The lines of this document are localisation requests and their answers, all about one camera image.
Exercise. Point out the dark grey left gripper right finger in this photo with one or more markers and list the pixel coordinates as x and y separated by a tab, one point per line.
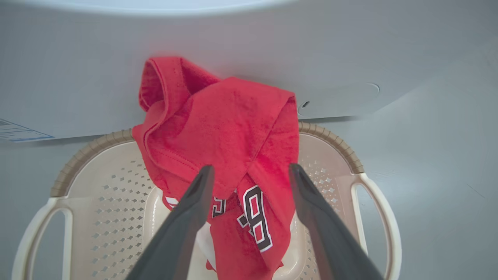
330	241

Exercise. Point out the blue energy label sticker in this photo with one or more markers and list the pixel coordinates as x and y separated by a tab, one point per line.
19	133

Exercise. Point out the red garment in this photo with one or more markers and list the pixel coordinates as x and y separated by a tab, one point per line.
225	128

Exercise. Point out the cream perforated laundry basket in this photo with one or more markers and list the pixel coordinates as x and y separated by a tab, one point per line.
101	202

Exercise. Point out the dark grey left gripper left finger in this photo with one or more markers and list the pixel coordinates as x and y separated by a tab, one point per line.
175	233

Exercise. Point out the white front-load washing machine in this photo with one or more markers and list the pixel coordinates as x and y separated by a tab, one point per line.
78	70

